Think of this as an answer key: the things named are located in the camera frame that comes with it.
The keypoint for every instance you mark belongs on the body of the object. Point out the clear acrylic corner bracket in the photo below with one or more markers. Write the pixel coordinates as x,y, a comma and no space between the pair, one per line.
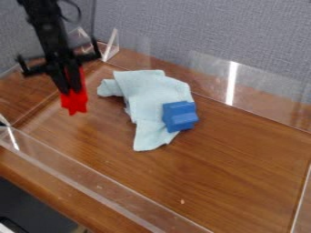
103,47

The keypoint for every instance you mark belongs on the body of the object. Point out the clear acrylic enclosure wall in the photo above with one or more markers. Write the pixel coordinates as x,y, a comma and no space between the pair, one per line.
233,176

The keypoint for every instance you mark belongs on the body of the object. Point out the light blue cloth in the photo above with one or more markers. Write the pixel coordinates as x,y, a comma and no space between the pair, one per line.
147,89

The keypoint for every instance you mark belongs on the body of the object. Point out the blue plastic block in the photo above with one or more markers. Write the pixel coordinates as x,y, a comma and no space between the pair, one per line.
179,116

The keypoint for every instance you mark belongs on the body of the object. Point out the red plastic bar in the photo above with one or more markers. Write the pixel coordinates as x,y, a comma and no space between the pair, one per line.
75,99

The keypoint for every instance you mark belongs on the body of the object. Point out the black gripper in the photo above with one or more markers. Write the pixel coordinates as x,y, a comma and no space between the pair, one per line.
64,48

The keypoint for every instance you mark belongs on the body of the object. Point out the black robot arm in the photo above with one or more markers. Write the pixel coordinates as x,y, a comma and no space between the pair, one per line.
44,15

